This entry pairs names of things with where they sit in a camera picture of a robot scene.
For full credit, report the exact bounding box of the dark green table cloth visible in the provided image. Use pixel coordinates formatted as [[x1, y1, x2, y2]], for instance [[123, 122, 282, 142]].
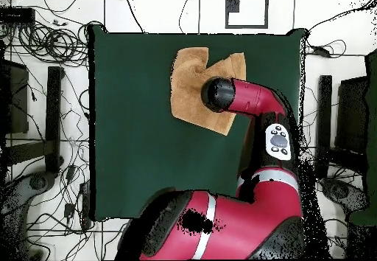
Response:
[[87, 24, 309, 222]]

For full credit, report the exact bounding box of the coiled black cable bundle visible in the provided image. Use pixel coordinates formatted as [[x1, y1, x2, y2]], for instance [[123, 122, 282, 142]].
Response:
[[17, 21, 89, 67]]

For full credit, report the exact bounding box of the orange terry towel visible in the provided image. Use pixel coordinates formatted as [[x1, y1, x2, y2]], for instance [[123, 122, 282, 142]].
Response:
[[169, 46, 247, 136]]

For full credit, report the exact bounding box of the black power strip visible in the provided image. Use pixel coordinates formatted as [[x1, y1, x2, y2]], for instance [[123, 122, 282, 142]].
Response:
[[79, 181, 91, 229]]

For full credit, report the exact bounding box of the black box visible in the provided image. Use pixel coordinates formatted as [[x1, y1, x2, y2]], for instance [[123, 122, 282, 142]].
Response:
[[335, 76, 369, 156], [0, 58, 30, 135]]

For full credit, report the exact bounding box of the dark green fabric sheet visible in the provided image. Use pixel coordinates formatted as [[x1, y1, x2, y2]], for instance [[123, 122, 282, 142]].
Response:
[[348, 51, 377, 226]]

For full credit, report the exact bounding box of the black network switch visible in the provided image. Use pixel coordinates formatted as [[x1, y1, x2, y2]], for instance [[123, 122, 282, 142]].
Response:
[[0, 7, 36, 26]]

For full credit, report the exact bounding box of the grey square floor frame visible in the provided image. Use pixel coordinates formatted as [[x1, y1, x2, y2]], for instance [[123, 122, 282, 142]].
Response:
[[225, 0, 269, 29]]

